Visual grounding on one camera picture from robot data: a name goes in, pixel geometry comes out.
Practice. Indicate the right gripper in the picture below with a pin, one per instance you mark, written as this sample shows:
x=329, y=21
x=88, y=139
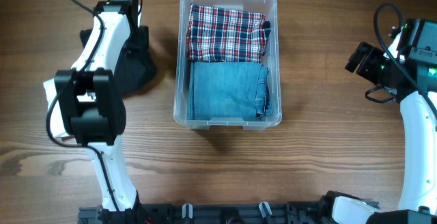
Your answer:
x=366, y=67

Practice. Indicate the blue denim jeans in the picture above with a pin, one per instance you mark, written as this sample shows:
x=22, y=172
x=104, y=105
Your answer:
x=228, y=90

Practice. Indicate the red blue plaid cloth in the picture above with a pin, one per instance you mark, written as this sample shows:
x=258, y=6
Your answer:
x=224, y=35

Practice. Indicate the black garment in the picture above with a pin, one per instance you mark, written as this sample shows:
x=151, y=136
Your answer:
x=135, y=66

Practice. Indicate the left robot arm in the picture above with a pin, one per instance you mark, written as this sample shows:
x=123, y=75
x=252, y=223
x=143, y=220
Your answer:
x=88, y=105

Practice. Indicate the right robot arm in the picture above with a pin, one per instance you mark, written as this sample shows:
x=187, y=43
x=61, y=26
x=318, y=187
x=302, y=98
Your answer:
x=407, y=70

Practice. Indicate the clear plastic storage container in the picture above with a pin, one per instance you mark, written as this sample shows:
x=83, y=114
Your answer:
x=270, y=59

